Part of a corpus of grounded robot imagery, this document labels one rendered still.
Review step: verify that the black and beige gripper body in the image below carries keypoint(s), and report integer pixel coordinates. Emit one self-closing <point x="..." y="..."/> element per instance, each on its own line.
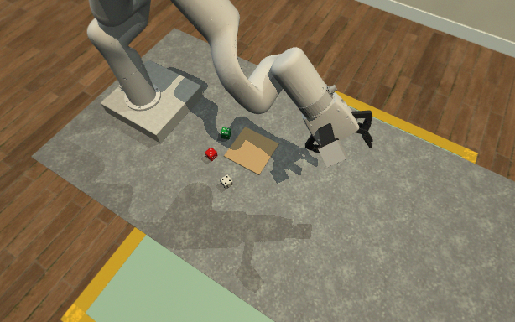
<point x="338" y="114"/>

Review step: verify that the tan flat mat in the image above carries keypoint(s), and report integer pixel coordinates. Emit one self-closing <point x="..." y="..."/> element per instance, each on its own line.
<point x="251" y="150"/>

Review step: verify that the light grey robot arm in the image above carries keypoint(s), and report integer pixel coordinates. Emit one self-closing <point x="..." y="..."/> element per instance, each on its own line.
<point x="218" y="22"/>

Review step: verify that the green die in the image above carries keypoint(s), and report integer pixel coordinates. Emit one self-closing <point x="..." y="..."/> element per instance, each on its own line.
<point x="225" y="133"/>

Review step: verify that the white die with black pips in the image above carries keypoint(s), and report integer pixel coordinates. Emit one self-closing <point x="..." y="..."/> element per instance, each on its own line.
<point x="226" y="181"/>

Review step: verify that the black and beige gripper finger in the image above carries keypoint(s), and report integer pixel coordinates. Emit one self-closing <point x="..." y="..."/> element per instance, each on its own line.
<point x="310" y="146"/>
<point x="364" y="127"/>

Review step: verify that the red die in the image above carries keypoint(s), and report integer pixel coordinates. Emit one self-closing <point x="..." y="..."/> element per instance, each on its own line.
<point x="211" y="154"/>

